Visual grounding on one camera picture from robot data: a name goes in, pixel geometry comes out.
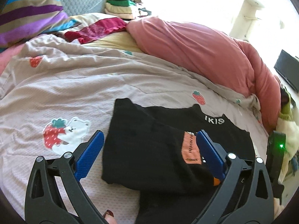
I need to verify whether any cream fleece blanket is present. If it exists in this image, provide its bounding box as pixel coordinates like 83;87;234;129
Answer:
276;118;299;182

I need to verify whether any stack of folded clothes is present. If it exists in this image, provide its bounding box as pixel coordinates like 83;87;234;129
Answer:
104;0;152;21

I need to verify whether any striped purple blue pillow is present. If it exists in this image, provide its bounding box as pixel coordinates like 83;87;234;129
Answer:
1;0;79;50

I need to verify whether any left hand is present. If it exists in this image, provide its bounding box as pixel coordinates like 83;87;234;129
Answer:
103;210;117;224

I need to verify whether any green garment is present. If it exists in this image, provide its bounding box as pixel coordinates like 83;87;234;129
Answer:
279;93;293;121

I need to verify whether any dark black garment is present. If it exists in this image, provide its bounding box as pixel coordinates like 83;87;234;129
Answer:
280;88;289;108

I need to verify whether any pink strawberry print bedsheet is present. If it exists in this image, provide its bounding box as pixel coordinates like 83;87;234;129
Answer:
1;35;268;216

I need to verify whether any salmon pink duvet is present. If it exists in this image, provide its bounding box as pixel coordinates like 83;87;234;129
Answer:
127;17;281;133

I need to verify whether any magenta red garment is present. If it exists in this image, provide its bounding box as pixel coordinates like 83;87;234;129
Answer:
64;17;127;44

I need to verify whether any black IKISS sweater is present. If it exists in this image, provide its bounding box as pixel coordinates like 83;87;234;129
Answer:
102;98;255;223

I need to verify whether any black monitor screen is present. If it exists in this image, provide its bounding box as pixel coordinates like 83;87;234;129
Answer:
274;50;299;93

